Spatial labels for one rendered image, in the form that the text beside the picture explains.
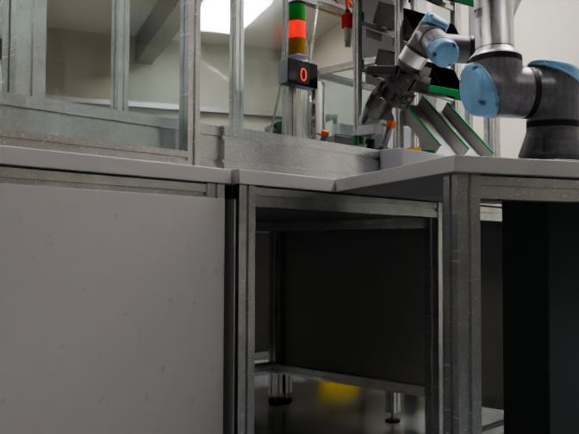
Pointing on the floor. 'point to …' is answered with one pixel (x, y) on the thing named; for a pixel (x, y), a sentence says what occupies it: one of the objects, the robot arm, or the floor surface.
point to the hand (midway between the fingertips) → (369, 119)
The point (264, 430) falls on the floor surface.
